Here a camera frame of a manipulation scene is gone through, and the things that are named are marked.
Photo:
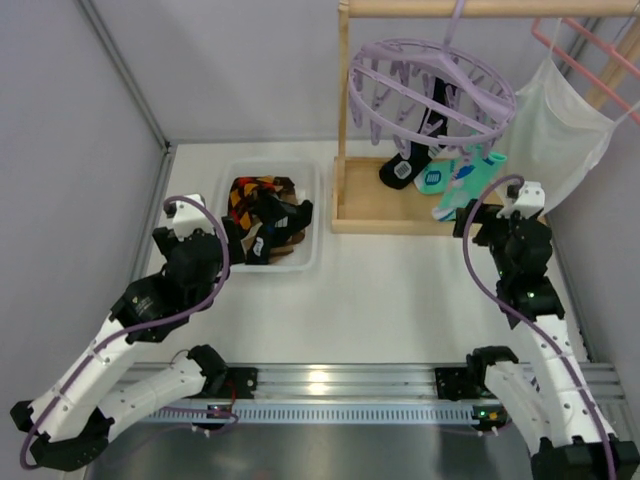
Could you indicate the aluminium mounting rail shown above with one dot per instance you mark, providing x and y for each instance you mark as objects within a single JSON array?
[{"x": 343, "y": 381}]

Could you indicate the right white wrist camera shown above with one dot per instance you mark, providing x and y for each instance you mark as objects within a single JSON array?
[{"x": 528, "y": 200}]

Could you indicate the brown striped sock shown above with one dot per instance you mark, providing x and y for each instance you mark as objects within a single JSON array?
[{"x": 267, "y": 245}]

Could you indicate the white plastic basket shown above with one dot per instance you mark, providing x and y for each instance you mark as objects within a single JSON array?
[{"x": 306, "y": 176}]

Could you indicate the purple round clip hanger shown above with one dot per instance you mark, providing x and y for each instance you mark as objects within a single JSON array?
[{"x": 430, "y": 93}]

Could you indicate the wooden rack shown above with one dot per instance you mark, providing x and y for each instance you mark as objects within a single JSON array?
[{"x": 360, "y": 204}]

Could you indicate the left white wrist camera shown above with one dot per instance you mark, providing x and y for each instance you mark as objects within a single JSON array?
[{"x": 185, "y": 219}]

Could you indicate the pink clothes hanger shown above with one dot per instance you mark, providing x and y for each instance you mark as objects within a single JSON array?
[{"x": 603, "y": 66}]

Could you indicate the brown argyle sock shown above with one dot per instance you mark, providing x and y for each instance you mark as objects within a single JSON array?
[{"x": 280, "y": 186}]

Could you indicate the white mesh laundry bag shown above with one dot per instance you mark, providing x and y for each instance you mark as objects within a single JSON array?
[{"x": 556, "y": 138}]

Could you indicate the grey slotted cable duct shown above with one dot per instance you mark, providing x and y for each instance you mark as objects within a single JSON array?
[{"x": 334, "y": 413}]

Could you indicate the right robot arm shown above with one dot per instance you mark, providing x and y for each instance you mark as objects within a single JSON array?
[{"x": 539, "y": 380}]

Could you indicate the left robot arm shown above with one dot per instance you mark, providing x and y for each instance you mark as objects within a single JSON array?
[{"x": 70, "y": 425}]

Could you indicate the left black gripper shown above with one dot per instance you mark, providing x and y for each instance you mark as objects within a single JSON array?
[{"x": 233, "y": 240}]

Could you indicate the red yellow argyle sock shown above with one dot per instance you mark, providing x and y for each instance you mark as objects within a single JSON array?
[{"x": 242, "y": 196}]

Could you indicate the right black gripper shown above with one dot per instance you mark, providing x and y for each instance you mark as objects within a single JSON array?
[{"x": 470, "y": 220}]

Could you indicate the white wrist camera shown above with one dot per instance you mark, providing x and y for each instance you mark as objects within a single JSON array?
[
  {"x": 528, "y": 200},
  {"x": 185, "y": 219}
]

